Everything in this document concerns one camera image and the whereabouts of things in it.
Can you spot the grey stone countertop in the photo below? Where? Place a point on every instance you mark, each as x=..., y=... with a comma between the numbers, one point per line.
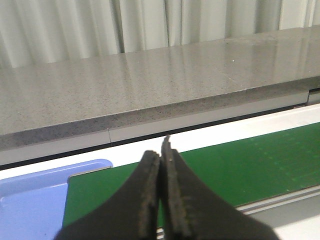
x=228, y=77

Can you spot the white pleated curtain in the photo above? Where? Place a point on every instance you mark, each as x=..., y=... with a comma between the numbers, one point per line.
x=49, y=31

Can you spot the aluminium conveyor side rail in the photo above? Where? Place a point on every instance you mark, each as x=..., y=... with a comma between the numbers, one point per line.
x=293, y=216

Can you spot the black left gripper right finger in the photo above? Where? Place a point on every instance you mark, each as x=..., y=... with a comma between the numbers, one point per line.
x=192, y=211

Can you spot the blue plastic tray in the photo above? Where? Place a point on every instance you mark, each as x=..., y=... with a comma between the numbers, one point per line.
x=32, y=205

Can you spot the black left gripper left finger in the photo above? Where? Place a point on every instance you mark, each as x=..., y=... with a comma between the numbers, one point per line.
x=131, y=213

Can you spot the white far conveyor rail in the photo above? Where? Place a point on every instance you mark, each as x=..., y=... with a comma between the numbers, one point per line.
x=184, y=141

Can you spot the green conveyor belt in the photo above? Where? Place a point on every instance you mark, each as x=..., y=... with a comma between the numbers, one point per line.
x=241, y=171

